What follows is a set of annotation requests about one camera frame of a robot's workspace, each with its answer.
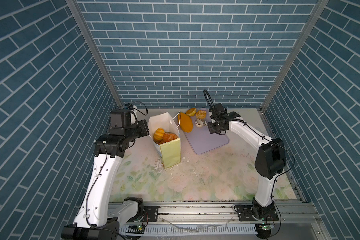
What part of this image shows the orange egg tart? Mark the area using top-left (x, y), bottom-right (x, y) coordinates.
top-left (153, 128), bottom-right (166, 144)

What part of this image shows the white chocolate drizzle donut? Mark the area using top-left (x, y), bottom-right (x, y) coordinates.
top-left (194, 119), bottom-right (205, 128)

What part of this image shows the green floral paper bag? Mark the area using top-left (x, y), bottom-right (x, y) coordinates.
top-left (148, 112), bottom-right (181, 169)

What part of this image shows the brown croissant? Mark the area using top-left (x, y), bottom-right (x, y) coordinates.
top-left (159, 133), bottom-right (178, 145)

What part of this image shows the long oval orange bread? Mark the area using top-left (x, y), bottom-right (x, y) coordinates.
top-left (178, 112), bottom-right (193, 133)

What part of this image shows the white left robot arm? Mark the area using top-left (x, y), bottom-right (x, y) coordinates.
top-left (61, 120), bottom-right (149, 240)

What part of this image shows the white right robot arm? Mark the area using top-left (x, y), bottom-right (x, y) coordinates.
top-left (208, 108), bottom-right (286, 220)

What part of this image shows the pale puff pastry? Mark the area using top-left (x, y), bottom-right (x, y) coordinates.
top-left (195, 110), bottom-right (207, 120)

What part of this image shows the lilac plastic tray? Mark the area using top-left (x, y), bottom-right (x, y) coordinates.
top-left (185, 116), bottom-right (229, 155)

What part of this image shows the yellow tart shell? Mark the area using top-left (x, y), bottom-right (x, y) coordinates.
top-left (186, 108), bottom-right (197, 117)

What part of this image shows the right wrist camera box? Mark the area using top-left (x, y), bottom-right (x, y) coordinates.
top-left (210, 103), bottom-right (227, 121)

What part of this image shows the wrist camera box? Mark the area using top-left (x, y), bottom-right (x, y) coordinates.
top-left (107, 103), bottom-right (138, 136)
top-left (210, 103), bottom-right (227, 121)

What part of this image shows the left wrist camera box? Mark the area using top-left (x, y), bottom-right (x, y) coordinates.
top-left (107, 103), bottom-right (138, 136)

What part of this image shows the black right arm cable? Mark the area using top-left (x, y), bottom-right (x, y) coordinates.
top-left (203, 89), bottom-right (296, 202)

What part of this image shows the aluminium right corner post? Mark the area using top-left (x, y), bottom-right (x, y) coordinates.
top-left (260, 0), bottom-right (329, 113)

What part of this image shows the aluminium corner post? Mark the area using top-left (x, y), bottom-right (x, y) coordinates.
top-left (66, 0), bottom-right (123, 106)
top-left (260, 0), bottom-right (329, 113)

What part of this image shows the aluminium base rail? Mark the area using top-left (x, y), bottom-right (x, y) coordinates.
top-left (66, 200), bottom-right (331, 240)

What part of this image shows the white vented cable duct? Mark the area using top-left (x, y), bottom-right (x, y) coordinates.
top-left (120, 224), bottom-right (258, 237)

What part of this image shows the aluminium left corner post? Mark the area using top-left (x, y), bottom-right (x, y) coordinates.
top-left (66, 0), bottom-right (123, 106)

